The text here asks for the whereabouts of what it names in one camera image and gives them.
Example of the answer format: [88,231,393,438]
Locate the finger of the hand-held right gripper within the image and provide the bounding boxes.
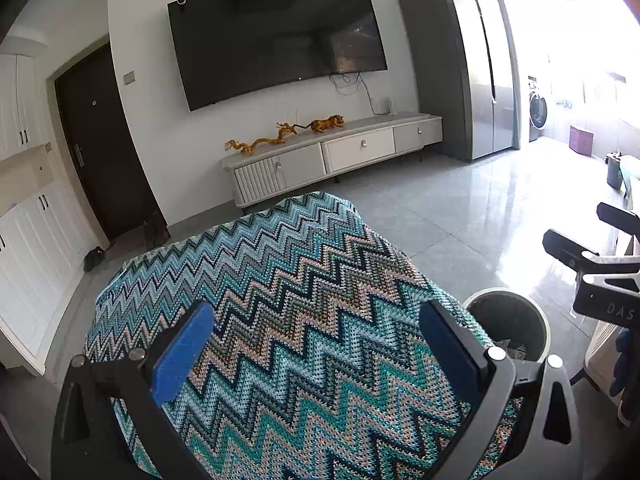
[597,202,640,237]
[542,229,640,273]

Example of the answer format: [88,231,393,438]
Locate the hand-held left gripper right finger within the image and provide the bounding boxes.
[417,299,581,480]

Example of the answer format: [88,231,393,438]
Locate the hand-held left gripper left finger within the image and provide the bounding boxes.
[51,301,216,480]

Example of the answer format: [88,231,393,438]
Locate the grey round trash bin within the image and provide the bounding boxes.
[461,287,552,367]

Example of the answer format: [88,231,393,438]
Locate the person's right hand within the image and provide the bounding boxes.
[612,327,639,400]

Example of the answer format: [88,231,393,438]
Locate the teal bag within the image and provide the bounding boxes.
[606,152,640,197]

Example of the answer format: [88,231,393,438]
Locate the white ribbed panel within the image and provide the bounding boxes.
[582,320,640,428]

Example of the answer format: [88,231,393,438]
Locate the purple stool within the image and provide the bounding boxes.
[569,125,595,157]

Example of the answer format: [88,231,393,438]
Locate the zigzag knitted blanket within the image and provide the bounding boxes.
[84,191,523,480]

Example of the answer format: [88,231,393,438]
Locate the pair of brown boots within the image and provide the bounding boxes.
[142,211,169,249]

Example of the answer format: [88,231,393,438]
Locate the pair of dark shoes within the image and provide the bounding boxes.
[82,247,107,272]

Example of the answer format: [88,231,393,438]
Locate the washing machine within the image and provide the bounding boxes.
[527,76,550,142]

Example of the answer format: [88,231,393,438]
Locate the grey double-door fridge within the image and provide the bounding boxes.
[396,0,521,162]

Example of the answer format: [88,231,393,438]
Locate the dark brown door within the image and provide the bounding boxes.
[54,42,162,243]

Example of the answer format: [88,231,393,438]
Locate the white television stand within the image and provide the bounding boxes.
[221,112,444,209]

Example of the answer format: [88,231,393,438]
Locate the golden dragon figurine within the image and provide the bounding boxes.
[225,121,299,156]

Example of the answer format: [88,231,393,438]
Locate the golden tiger figurine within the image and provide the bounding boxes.
[310,116,347,134]

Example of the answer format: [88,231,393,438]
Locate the white wall cabinet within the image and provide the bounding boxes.
[0,52,102,377]

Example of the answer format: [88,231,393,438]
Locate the television cables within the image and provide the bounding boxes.
[329,72,386,116]

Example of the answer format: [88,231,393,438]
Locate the wall-mounted black television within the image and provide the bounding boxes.
[167,0,389,112]

